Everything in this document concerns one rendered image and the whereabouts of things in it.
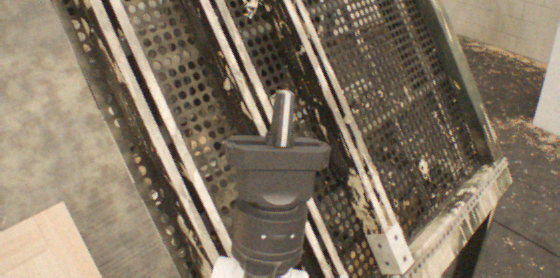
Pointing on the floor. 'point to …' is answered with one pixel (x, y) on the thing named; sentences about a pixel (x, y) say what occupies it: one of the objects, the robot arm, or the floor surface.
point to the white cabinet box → (549, 107)
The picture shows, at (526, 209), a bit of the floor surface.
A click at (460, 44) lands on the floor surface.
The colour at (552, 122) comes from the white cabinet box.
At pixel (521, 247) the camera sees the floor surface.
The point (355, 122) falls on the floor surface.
